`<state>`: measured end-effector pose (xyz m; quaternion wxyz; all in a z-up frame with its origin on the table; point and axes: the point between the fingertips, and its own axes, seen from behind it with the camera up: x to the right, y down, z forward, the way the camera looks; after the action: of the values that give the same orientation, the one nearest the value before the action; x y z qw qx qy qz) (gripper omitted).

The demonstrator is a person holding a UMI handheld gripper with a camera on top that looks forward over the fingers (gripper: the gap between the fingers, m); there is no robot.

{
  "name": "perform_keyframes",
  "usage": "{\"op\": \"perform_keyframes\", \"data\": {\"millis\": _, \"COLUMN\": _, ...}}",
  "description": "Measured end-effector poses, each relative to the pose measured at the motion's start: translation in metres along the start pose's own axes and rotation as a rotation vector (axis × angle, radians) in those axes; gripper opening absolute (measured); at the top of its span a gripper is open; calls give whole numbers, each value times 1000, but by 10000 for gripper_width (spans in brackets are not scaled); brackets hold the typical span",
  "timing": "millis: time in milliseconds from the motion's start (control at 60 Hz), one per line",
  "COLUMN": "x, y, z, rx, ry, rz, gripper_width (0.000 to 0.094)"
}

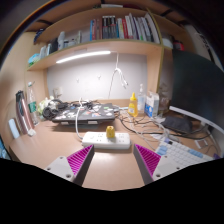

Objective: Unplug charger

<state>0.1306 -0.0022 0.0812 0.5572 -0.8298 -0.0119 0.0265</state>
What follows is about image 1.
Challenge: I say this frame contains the hanging white cable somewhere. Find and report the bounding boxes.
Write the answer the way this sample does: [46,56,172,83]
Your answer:
[107,52,129,100]

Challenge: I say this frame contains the white and blue carton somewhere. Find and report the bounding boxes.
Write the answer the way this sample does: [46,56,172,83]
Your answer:
[144,90,160,118]

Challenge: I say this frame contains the yellow charger block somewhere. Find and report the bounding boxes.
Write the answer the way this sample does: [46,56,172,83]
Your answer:
[105,125,116,139]

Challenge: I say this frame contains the black headphones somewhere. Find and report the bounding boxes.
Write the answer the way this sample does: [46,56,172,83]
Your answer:
[41,98,69,121]

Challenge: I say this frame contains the white power strip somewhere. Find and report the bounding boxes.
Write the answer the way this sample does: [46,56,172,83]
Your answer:
[81,131,132,150]

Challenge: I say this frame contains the clear pump bottle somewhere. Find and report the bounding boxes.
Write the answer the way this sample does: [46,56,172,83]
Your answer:
[136,83,147,114]

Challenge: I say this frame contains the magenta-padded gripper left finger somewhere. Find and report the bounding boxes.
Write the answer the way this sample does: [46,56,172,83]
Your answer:
[44,144,95,187]

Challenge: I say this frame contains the white and green bundle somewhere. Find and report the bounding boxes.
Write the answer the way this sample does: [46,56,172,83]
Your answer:
[37,97,54,114]

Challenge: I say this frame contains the black pouch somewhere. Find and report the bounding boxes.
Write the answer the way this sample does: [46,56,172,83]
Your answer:
[160,115,194,135]

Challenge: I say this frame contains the clear green-labelled water bottle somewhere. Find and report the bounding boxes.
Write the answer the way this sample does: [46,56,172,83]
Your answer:
[26,81,40,127]

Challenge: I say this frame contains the small white slab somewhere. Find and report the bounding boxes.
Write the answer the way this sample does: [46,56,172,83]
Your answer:
[7,118,21,140]

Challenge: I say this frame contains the white power strip cable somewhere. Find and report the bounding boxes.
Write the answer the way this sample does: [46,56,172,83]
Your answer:
[74,97,85,141]

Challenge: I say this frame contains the dark computer monitor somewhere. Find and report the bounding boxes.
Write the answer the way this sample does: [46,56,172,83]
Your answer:
[168,49,224,134]

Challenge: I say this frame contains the white desk cable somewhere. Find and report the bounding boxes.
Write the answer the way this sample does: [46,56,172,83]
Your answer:
[119,111,174,148]

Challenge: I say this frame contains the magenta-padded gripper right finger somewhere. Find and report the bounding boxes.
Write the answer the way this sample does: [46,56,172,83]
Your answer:
[133,143,183,186]

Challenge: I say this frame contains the dark red folded umbrella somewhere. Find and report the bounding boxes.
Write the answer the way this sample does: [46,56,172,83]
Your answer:
[15,90,35,134]

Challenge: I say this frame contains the white wall socket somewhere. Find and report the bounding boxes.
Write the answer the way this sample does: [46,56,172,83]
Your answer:
[53,86,64,98]

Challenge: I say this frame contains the black laptop with stickers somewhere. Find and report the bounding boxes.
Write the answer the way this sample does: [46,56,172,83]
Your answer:
[51,102,116,126]

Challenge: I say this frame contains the yellow squeeze bottle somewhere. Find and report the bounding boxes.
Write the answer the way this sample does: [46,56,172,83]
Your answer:
[127,92,139,118]

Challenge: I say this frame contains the black desk cable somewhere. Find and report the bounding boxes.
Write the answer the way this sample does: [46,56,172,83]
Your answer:
[118,114,211,141]

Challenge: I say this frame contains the wooden shelf unit with books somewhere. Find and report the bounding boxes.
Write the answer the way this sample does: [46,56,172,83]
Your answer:
[25,2,198,73]

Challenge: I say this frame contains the white and blue keyboard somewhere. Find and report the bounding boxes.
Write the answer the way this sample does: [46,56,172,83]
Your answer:
[154,138,214,169]

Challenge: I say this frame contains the white led light bar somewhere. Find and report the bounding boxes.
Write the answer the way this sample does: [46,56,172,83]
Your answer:
[55,50,112,65]

